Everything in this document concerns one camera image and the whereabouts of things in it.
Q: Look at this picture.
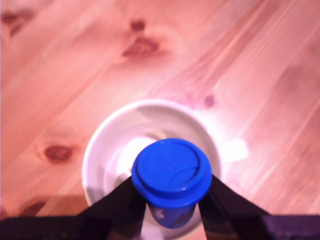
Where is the blue coffee capsule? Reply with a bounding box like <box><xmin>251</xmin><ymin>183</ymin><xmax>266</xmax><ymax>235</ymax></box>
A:
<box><xmin>131</xmin><ymin>137</ymin><xmax>213</xmax><ymax>230</ymax></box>

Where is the dark patterned mug white handle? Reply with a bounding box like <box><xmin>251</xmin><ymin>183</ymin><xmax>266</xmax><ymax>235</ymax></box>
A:
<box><xmin>82</xmin><ymin>98</ymin><xmax>249</xmax><ymax>240</ymax></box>

